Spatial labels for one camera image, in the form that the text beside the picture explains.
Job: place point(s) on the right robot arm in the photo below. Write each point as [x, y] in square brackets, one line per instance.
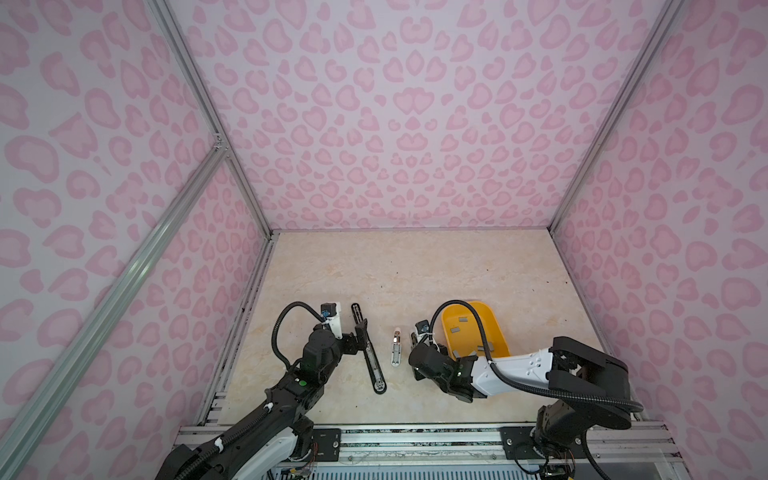
[589, 388]

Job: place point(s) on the yellow plastic tray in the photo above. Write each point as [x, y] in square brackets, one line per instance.
[462, 333]

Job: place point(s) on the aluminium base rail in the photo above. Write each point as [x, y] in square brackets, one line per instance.
[430, 451]

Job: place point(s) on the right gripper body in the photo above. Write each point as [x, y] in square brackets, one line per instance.
[419, 376]

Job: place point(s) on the diagonal aluminium frame bar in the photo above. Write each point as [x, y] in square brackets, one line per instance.
[39, 413]

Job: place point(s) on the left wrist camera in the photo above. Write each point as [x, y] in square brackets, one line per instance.
[331, 319]

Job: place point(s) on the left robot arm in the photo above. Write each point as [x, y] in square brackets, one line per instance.
[276, 430]

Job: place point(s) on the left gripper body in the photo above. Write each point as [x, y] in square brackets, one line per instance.
[347, 346]

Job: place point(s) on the pink mini stapler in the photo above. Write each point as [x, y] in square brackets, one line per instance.
[396, 351]

